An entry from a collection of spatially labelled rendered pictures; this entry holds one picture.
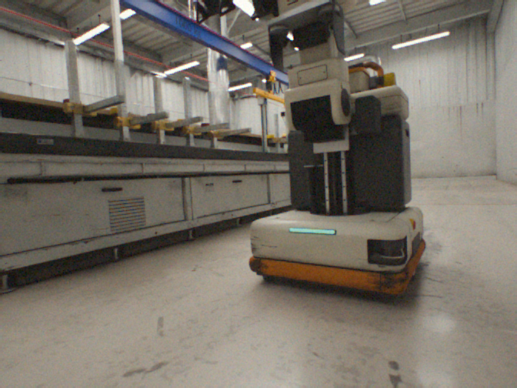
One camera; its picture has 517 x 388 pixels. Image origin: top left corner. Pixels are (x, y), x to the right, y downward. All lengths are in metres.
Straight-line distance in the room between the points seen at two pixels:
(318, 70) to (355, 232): 0.62
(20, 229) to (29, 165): 0.37
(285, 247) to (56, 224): 1.23
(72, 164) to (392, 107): 1.47
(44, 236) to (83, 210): 0.23
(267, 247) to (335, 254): 0.29
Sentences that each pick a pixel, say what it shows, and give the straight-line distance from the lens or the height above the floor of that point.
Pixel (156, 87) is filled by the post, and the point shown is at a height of 1.04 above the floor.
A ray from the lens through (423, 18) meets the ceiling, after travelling 11.58.
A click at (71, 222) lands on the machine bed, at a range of 1.96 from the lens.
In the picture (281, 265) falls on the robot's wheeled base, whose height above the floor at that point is 0.11.
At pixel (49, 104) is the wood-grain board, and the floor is 0.88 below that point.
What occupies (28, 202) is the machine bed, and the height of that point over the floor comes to 0.41.
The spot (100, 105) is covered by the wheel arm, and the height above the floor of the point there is 0.83.
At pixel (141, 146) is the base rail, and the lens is 1.87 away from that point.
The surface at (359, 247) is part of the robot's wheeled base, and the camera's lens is 1.12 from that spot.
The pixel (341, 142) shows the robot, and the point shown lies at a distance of 1.36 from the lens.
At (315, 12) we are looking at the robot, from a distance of 1.26.
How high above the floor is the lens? 0.46
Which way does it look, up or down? 3 degrees down
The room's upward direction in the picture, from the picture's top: 3 degrees counter-clockwise
